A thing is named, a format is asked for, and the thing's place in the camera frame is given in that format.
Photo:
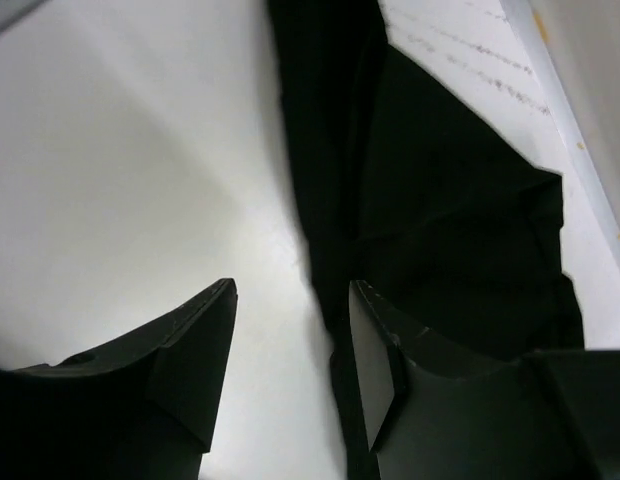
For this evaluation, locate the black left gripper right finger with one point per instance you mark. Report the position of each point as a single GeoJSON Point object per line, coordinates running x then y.
{"type": "Point", "coordinates": [434, 409]}

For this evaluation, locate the black trousers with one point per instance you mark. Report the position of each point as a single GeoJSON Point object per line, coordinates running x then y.
{"type": "Point", "coordinates": [399, 184]}

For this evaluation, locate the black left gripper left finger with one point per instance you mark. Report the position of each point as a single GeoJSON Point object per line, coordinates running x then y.
{"type": "Point", "coordinates": [141, 406]}

